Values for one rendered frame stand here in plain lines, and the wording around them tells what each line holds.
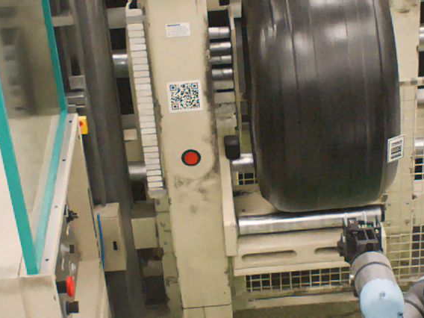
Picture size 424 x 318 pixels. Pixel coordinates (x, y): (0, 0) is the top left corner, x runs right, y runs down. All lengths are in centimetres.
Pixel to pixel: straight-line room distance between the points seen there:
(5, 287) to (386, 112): 86
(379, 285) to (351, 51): 50
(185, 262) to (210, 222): 13
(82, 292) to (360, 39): 80
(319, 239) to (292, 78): 47
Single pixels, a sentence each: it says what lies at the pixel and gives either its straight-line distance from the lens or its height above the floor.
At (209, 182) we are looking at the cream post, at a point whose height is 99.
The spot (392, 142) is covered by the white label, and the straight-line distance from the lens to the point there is 207.
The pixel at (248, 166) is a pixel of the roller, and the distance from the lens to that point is 252.
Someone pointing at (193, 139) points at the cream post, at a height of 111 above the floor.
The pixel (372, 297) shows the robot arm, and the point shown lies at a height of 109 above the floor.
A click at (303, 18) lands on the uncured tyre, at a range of 203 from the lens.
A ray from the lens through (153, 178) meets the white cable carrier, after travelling 230.
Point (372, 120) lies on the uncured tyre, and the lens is 203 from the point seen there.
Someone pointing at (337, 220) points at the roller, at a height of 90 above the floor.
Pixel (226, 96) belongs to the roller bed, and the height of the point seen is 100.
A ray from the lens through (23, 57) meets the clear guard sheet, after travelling 168.
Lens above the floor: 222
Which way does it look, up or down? 31 degrees down
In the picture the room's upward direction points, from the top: 5 degrees counter-clockwise
